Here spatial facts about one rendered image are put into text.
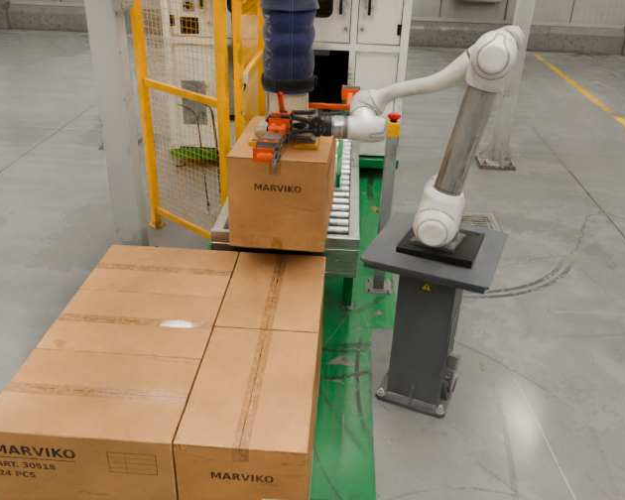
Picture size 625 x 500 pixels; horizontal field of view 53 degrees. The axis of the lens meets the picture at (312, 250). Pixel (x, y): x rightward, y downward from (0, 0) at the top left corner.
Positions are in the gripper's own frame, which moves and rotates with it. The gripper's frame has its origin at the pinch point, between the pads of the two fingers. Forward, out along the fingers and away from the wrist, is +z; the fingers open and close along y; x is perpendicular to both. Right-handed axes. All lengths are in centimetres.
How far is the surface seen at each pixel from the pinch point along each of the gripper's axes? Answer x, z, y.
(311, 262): 9, -13, 66
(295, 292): -17, -9, 66
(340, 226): 52, -26, 68
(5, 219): 141, 206, 121
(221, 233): 22, 29, 60
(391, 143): 78, -50, 31
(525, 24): 304, -165, -1
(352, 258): 22, -32, 69
